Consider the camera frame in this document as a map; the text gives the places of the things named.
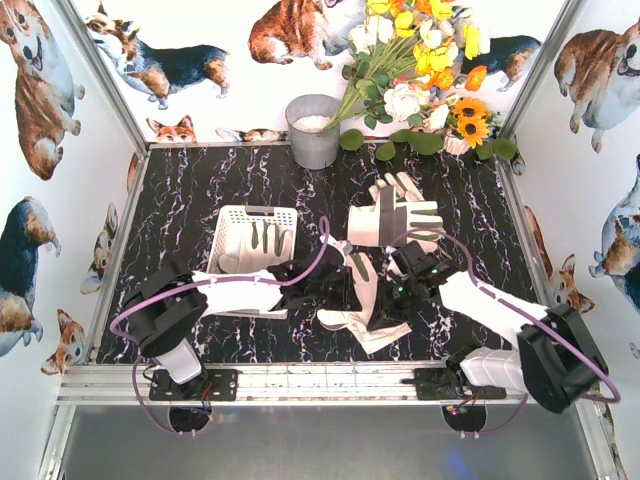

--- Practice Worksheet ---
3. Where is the white glove green trim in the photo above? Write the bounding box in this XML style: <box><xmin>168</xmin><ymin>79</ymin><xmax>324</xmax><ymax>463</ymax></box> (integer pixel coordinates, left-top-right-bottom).
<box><xmin>316</xmin><ymin>253</ymin><xmax>411</xmax><ymax>355</ymax></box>

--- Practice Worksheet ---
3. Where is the white grey work glove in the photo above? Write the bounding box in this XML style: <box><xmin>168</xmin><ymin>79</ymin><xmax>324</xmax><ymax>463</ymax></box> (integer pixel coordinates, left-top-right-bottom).
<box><xmin>218</xmin><ymin>220</ymin><xmax>294</xmax><ymax>274</ymax></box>

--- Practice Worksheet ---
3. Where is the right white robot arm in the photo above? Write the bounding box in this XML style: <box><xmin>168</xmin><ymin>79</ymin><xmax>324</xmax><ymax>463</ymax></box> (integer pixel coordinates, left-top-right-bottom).
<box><xmin>384</xmin><ymin>241</ymin><xmax>609</xmax><ymax>414</ymax></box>

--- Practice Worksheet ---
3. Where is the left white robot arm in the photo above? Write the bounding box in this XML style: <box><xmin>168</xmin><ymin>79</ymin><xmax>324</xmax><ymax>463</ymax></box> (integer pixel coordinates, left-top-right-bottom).
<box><xmin>115</xmin><ymin>246</ymin><xmax>361</xmax><ymax>387</ymax></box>

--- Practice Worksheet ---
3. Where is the white perforated storage basket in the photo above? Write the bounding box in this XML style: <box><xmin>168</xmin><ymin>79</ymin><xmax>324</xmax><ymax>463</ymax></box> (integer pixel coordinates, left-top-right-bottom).
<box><xmin>205</xmin><ymin>205</ymin><xmax>297</xmax><ymax>320</ymax></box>

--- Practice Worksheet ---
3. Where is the small white sunflower pot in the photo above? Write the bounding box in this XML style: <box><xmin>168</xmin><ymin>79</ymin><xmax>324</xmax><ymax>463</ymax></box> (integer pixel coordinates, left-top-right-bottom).
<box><xmin>443</xmin><ymin>133</ymin><xmax>471</xmax><ymax>156</ymax></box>

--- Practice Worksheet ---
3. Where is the grey metal bucket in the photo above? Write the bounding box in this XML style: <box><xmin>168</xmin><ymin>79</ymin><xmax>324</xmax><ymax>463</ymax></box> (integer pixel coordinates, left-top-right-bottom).
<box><xmin>285</xmin><ymin>94</ymin><xmax>340</xmax><ymax>170</ymax></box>

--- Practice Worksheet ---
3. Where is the artificial flower bouquet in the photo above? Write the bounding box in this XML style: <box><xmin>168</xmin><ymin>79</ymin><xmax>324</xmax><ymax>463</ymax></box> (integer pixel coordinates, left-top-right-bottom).
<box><xmin>319</xmin><ymin>0</ymin><xmax>519</xmax><ymax>161</ymax></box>

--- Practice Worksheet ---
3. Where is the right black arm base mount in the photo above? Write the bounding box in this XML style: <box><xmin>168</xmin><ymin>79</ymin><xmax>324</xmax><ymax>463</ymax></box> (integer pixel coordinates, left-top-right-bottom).
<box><xmin>400</xmin><ymin>358</ymin><xmax>507</xmax><ymax>400</ymax></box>

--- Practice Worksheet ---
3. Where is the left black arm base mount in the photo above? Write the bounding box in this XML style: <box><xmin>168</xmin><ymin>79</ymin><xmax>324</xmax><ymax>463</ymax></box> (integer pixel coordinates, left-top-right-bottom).
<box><xmin>149</xmin><ymin>368</ymin><xmax>239</xmax><ymax>402</ymax></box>

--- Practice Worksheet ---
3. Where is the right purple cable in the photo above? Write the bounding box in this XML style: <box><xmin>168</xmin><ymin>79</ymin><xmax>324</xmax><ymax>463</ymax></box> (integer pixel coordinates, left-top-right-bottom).
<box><xmin>384</xmin><ymin>228</ymin><xmax>622</xmax><ymax>436</ymax></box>

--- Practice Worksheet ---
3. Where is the aluminium front rail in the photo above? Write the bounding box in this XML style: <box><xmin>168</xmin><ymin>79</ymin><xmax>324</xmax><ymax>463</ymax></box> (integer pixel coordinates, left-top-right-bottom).
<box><xmin>57</xmin><ymin>362</ymin><xmax>601</xmax><ymax>407</ymax></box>

